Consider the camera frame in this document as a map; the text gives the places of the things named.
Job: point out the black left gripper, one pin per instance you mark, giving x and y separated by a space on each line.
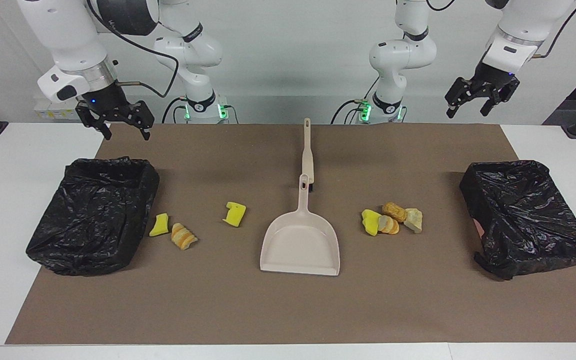
493 80

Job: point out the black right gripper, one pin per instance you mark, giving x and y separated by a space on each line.
105 100

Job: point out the small yellow sponge piece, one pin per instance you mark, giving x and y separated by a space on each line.
159 226

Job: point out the striped croissant bread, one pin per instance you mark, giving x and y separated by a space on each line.
183 236

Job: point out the pale torn bread chunk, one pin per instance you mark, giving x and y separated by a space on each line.
414 220

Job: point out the brown oval bread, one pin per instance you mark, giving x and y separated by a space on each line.
394 211

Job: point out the notched yellow sponge piece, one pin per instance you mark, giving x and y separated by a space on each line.
235 215

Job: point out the sliced bread roll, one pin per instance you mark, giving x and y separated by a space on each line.
389 226

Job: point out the large yellow sponge piece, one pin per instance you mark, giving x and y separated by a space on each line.
369 221

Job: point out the beige brush black bristles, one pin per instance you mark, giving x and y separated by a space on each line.
307 155

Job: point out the beige plastic dustpan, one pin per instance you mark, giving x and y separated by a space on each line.
300 245

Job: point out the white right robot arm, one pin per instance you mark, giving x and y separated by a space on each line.
68 40

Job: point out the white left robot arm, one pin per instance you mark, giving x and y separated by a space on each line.
528 20

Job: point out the black bag lined pink bin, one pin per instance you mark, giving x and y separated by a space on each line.
523 215

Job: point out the small white box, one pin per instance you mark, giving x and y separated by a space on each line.
50 112

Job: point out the brown table mat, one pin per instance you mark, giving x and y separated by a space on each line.
168 310

